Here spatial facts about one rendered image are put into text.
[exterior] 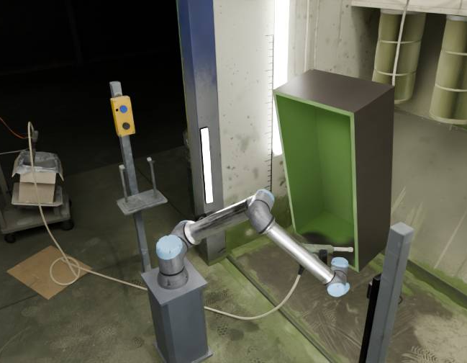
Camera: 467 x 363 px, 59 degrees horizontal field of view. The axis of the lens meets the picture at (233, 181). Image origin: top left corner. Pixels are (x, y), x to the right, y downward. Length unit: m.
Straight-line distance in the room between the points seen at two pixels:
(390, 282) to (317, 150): 1.81
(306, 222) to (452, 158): 1.26
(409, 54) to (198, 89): 1.65
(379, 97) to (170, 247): 1.40
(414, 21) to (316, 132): 1.12
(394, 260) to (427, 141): 2.56
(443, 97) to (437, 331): 1.62
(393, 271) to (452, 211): 2.26
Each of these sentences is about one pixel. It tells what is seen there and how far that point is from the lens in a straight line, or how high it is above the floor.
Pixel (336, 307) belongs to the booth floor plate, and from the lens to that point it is 3.27.
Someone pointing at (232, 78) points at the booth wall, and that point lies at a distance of 3.02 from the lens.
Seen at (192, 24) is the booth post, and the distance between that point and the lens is 2.81.
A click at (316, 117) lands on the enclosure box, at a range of 2.93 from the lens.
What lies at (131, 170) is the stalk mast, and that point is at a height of 1.00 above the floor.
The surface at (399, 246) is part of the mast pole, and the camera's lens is 1.29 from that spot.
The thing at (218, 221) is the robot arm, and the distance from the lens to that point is 2.35.
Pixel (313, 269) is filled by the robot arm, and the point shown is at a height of 0.91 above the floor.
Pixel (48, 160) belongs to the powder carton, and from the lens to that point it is 4.49.
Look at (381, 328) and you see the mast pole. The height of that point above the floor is 1.26.
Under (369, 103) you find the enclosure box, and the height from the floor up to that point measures 1.66.
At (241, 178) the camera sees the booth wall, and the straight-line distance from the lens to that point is 3.35.
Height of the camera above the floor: 2.34
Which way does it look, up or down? 29 degrees down
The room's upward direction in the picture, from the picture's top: 2 degrees counter-clockwise
